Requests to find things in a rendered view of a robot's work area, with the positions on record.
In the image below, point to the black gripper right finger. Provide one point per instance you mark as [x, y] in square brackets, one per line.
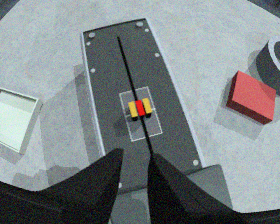
[174, 199]

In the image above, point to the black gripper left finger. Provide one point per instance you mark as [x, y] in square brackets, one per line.
[85, 198]

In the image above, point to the red rectangular block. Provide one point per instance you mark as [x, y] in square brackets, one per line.
[251, 97]

